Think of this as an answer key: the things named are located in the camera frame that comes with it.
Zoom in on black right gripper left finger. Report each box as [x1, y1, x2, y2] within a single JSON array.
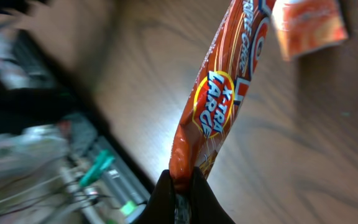
[[134, 170, 175, 224]]

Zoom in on orange Kleenex tissue pack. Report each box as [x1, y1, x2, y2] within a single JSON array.
[[272, 0, 349, 60]]

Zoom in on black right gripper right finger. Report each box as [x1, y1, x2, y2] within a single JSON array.
[[190, 167, 235, 224]]

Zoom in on red Toto chocolate bar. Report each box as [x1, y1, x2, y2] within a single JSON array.
[[169, 0, 275, 192]]

